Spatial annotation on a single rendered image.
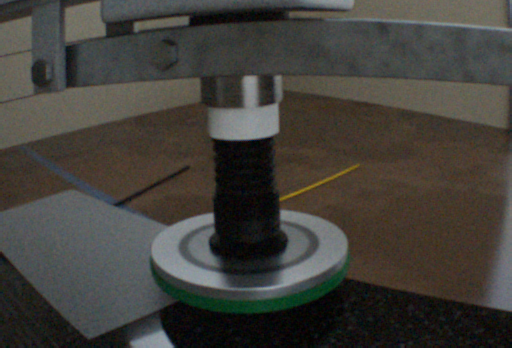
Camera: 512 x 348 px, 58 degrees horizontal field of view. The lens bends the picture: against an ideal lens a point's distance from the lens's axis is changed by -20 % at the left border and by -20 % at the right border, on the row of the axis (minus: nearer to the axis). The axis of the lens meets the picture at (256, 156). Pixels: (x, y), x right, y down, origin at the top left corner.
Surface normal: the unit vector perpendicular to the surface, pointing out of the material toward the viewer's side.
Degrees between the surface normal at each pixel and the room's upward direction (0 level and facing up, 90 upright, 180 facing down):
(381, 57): 90
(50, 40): 90
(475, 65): 90
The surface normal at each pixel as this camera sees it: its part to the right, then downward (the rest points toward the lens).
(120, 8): -0.36, 0.26
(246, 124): 0.13, 0.25
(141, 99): 0.68, 0.17
